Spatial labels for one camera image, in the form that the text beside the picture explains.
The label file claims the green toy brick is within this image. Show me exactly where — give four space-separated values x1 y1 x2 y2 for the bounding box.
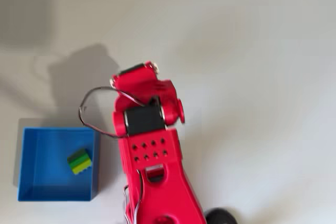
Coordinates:
66 148 93 176

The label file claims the blue plastic box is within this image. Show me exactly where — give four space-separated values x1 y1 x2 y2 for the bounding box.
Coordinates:
17 126 101 202

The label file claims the black round object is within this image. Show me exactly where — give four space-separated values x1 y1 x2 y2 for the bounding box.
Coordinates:
204 207 239 224

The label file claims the looping red white servo wire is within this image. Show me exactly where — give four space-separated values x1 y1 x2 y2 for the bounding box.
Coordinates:
78 86 149 139

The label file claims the servo wire along upper arm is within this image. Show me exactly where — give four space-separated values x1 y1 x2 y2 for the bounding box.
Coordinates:
123 169 146 224

